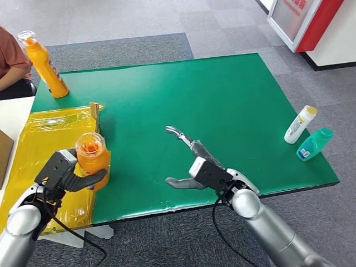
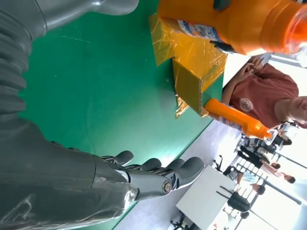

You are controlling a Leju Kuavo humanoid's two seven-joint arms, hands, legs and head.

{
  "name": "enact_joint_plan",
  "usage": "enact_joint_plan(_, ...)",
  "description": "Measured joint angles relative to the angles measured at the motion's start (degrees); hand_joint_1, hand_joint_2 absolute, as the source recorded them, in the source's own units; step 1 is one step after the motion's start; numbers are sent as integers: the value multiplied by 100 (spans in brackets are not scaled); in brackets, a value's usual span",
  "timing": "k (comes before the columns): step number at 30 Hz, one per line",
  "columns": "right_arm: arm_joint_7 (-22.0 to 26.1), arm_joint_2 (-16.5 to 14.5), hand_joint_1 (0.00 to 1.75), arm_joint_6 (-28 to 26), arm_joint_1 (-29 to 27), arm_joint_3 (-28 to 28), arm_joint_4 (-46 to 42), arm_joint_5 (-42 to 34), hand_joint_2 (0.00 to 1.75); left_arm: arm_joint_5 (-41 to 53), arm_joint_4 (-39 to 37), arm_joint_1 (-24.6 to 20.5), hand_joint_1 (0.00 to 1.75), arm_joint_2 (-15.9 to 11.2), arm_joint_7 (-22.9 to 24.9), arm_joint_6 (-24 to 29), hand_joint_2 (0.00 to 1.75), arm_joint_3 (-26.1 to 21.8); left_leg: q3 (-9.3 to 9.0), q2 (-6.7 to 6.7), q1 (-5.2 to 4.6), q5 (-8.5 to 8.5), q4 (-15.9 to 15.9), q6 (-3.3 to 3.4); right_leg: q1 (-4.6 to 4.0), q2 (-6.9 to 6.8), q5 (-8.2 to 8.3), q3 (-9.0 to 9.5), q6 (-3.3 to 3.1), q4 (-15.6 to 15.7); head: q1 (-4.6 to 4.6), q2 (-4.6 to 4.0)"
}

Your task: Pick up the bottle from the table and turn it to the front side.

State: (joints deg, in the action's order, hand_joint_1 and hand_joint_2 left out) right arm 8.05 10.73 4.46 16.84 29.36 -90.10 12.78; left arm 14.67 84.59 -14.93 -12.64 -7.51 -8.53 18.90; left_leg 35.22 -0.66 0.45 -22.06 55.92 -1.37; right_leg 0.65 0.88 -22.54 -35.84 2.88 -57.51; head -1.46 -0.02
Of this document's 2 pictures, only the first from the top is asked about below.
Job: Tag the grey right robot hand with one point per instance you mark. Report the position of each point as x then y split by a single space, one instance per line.
206 153

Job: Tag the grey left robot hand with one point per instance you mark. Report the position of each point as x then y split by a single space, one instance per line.
81 182

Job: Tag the orange Tide detergent bottle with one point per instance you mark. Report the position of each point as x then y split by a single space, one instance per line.
48 73
93 162

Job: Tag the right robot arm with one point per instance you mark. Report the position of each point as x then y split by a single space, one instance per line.
267 228

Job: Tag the person's forearm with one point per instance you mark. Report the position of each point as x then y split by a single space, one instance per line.
13 79

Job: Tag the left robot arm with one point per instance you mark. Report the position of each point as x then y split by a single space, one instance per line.
19 228

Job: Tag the white bottle with yellow cap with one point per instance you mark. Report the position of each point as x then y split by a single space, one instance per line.
297 127

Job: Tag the teal plastic bottle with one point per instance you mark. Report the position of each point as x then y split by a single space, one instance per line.
314 145

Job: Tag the green table mat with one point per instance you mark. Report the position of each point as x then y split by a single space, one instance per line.
222 110

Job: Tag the white table base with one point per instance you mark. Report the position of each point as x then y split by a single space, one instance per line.
97 232

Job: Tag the yellow plastic sheet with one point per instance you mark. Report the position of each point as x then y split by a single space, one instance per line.
41 136

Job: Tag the brown board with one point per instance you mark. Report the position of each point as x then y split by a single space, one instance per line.
5 158

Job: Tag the white side table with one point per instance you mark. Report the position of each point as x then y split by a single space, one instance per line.
13 114

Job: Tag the person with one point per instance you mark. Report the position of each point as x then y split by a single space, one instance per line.
10 59

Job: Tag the red and white display cabinet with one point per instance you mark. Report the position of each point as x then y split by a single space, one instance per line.
292 18

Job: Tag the white counter with black base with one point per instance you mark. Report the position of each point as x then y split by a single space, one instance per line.
339 40

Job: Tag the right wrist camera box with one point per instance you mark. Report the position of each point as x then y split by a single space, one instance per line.
211 175

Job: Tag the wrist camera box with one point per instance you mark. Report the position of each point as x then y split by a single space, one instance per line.
211 175
51 167

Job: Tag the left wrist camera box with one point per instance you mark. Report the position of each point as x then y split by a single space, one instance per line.
51 167

